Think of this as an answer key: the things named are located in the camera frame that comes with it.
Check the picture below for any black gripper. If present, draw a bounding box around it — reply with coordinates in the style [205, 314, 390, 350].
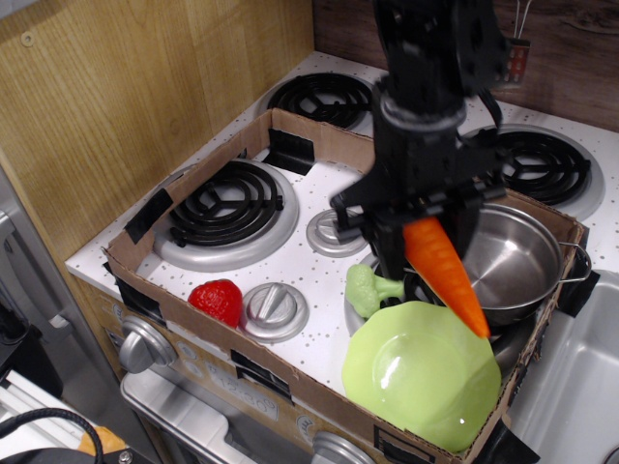
[330, 94, 506, 280]

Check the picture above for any silver oven front knob left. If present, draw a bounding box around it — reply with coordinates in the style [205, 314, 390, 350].
[119, 316, 178, 374]

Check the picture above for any brown cardboard fence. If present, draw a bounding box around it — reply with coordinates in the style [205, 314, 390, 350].
[105, 109, 588, 463]

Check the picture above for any grey toy sink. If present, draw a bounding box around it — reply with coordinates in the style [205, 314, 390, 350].
[510, 271, 618, 463]

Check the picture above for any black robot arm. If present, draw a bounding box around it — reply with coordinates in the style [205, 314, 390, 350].
[331, 1, 511, 280]

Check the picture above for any silver stove knob lower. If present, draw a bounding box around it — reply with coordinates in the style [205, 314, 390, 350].
[239, 282, 310, 343]

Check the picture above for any red toy strawberry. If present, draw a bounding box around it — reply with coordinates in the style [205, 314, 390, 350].
[188, 279, 243, 329]

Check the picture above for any silver oven front knob right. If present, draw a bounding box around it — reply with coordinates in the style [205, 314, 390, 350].
[310, 431, 373, 464]

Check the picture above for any light green plastic plate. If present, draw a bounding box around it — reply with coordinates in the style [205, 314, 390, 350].
[341, 301, 502, 453]

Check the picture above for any black cable loop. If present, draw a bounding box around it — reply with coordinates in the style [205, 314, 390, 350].
[0, 408, 105, 464]

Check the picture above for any orange plastic toy carrot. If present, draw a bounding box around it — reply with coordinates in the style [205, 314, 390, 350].
[402, 217, 490, 338]

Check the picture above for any silver oven door handle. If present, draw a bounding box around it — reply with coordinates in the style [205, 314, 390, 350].
[120, 370, 252, 464]

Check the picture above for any orange sponge piece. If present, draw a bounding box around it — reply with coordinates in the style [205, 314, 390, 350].
[77, 425, 127, 456]

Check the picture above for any silver oven knob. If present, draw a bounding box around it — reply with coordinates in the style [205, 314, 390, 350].
[119, 316, 178, 374]
[310, 431, 373, 464]

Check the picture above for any silver stove knob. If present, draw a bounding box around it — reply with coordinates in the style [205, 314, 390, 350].
[239, 282, 310, 343]
[306, 209, 368, 258]

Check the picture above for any hanging metal grater utensil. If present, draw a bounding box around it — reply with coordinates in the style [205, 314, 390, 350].
[498, 1, 531, 90]

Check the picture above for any stainless steel pot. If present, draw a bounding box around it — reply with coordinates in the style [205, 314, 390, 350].
[460, 204, 591, 327]

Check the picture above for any black back right burner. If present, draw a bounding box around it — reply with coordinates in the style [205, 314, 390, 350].
[461, 123, 606, 221]

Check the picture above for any green toy broccoli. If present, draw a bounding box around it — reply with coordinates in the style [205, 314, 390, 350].
[344, 264, 405, 319]

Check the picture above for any silver stove knob upper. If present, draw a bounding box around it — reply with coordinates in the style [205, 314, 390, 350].
[306, 209, 368, 258]

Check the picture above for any black front left burner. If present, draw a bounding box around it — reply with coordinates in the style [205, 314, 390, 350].
[154, 159, 299, 273]

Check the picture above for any black back left burner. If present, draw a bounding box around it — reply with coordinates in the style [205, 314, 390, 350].
[257, 72, 372, 133]

